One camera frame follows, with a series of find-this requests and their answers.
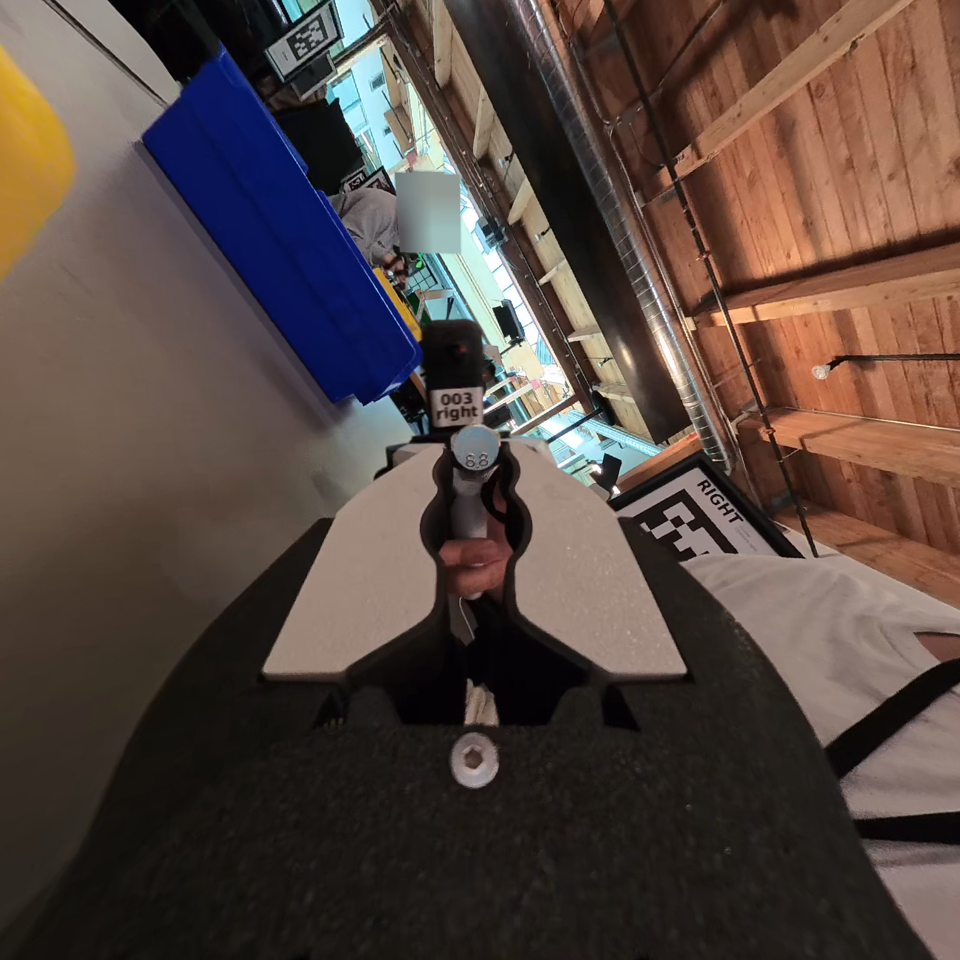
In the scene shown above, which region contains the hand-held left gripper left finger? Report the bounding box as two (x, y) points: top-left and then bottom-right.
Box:
(261, 442), (460, 684)

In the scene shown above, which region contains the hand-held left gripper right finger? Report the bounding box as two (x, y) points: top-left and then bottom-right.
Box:
(498, 442), (690, 685)

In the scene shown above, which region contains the steel hex bolt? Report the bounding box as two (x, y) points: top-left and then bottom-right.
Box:
(450, 423), (502, 477)

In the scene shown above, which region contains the blue plastic bin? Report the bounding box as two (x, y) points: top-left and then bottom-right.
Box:
(141, 41), (425, 406)

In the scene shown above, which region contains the yellow plastic bin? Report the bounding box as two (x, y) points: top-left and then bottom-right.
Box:
(0, 43), (78, 282)

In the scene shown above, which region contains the grey desk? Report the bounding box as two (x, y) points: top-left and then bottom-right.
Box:
(0, 0), (451, 924)

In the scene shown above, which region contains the person's right hand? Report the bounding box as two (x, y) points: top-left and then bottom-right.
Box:
(437, 536), (511, 601)

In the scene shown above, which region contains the black-framed marker sign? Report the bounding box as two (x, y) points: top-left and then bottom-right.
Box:
(262, 0), (346, 84)
(606, 450), (807, 564)

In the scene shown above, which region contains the black ceiling beam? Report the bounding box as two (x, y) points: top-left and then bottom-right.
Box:
(441, 0), (695, 445)

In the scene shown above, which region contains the person's white shirt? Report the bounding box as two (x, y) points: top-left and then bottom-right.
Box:
(678, 551), (960, 960)

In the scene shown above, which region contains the silver spiral duct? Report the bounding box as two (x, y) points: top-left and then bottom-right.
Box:
(502, 0), (740, 474)

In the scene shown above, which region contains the black pipe wall lamp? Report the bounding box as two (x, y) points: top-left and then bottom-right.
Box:
(811, 352), (960, 381)

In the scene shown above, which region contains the black lanyard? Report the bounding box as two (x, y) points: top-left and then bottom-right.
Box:
(823, 656), (960, 847)

